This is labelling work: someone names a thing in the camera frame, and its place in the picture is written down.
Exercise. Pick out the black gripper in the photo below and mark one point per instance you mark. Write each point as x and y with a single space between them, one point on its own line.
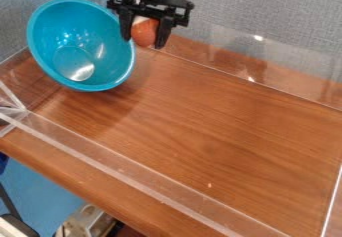
172 12

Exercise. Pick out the clear acrylic barrier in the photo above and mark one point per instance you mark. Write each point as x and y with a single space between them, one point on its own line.
212 145

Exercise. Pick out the blue plastic bowl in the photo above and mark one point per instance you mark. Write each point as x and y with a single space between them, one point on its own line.
74 42

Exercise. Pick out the brown and white toy mushroom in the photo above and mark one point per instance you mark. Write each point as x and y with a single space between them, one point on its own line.
143 31

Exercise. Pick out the black and white chair part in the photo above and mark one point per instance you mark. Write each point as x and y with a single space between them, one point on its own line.
12 226

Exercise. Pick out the grey box under table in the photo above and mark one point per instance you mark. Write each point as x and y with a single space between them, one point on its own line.
86 222

